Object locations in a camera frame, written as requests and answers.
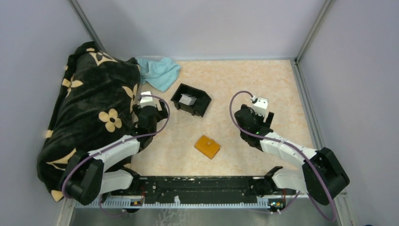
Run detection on tan leather card holder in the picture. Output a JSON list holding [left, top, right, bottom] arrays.
[[194, 135, 221, 159]]

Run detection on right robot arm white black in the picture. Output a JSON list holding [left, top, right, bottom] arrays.
[[229, 97, 350, 205]]

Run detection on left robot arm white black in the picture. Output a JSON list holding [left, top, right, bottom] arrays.
[[59, 92, 170, 205]]

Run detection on silver cards in tray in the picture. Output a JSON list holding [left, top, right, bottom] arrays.
[[179, 94, 197, 106]]

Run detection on black card tray box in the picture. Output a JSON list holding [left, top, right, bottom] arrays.
[[171, 83, 212, 117]]

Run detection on light blue cloth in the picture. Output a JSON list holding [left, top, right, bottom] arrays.
[[136, 57, 181, 92]]

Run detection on black floral blanket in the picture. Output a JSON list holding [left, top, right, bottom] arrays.
[[36, 41, 140, 202]]

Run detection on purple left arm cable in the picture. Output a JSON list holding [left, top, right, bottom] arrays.
[[61, 93, 171, 218]]

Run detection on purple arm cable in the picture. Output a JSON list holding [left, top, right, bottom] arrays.
[[61, 93, 171, 218], [229, 90, 339, 223]]

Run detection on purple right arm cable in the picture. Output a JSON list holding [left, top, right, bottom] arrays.
[[229, 90, 339, 223]]

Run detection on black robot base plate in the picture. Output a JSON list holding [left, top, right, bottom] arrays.
[[101, 176, 296, 204]]

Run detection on aluminium frame rail front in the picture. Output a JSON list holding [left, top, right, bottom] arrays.
[[59, 176, 348, 210]]

